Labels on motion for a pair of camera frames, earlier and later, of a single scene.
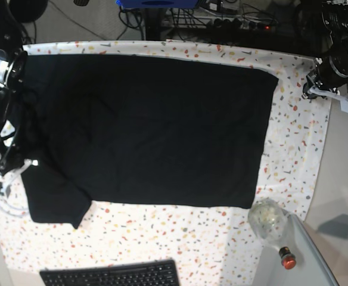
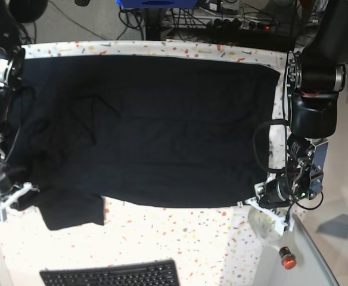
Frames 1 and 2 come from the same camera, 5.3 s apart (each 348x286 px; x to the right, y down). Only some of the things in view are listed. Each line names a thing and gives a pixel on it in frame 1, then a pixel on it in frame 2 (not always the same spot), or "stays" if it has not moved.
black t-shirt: (142, 129) stays
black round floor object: (27, 11) stays
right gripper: (332, 71) to (277, 193)
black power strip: (236, 25) stays
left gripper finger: (9, 176) to (0, 215)
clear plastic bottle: (269, 219) stays
